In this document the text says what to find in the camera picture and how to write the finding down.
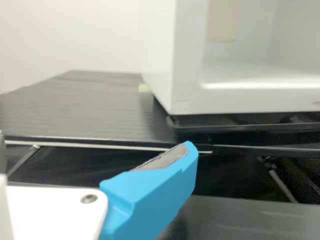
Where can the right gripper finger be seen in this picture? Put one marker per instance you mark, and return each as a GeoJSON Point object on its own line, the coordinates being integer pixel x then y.
{"type": "Point", "coordinates": [150, 195]}

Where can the white incubator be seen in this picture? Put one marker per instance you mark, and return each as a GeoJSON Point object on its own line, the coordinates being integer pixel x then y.
{"type": "Point", "coordinates": [170, 62]}

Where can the black tray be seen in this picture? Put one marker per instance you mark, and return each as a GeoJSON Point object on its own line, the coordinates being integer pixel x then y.
{"type": "Point", "coordinates": [225, 125]}

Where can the black platform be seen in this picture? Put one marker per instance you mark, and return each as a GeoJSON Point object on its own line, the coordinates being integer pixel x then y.
{"type": "Point", "coordinates": [87, 112]}
{"type": "Point", "coordinates": [250, 220]}

